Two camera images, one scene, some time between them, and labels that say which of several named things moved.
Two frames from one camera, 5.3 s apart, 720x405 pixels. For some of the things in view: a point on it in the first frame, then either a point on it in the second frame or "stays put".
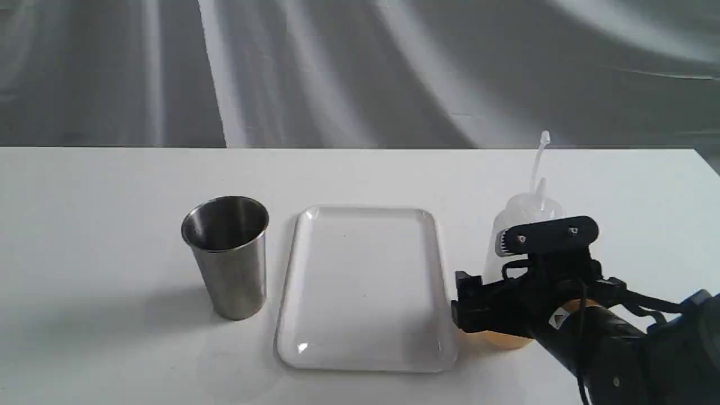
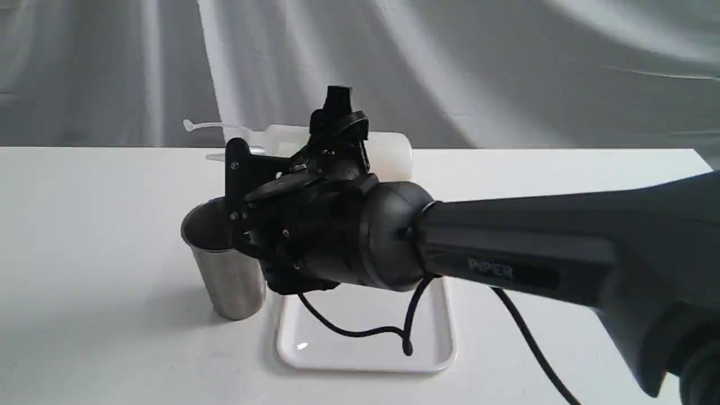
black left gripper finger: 478,307 -> 336,122
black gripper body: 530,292 -> 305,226
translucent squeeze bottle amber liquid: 541,205 -> 390,154
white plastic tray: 365,289 stays put
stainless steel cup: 227,234 stays put
